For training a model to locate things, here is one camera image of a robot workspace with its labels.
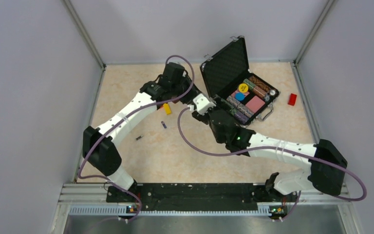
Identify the yellow big blind chip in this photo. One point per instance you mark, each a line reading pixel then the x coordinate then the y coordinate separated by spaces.
pixel 243 88

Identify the yellow toy block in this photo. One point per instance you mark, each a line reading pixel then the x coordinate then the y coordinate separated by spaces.
pixel 167 108

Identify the red playing card deck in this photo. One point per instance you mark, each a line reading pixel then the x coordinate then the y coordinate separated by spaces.
pixel 255 104

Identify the red toy block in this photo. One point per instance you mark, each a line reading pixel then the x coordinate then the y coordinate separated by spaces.
pixel 292 99

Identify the aluminium frame rail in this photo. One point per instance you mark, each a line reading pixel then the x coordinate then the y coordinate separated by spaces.
pixel 90 199

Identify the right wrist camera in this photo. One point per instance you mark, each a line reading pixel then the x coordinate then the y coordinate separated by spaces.
pixel 201 104

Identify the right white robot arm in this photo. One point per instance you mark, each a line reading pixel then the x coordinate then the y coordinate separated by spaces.
pixel 320 166

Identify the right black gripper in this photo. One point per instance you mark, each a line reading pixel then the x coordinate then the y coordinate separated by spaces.
pixel 203 117

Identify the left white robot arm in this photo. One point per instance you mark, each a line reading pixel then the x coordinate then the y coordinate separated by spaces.
pixel 100 143

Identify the black poker chip case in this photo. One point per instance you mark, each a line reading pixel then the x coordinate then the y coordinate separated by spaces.
pixel 224 71

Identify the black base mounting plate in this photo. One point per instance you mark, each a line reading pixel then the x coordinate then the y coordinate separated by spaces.
pixel 195 197

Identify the blue poker chip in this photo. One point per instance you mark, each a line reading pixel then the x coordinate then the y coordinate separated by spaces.
pixel 239 96

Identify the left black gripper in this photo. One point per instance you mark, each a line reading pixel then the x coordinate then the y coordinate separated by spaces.
pixel 188 98

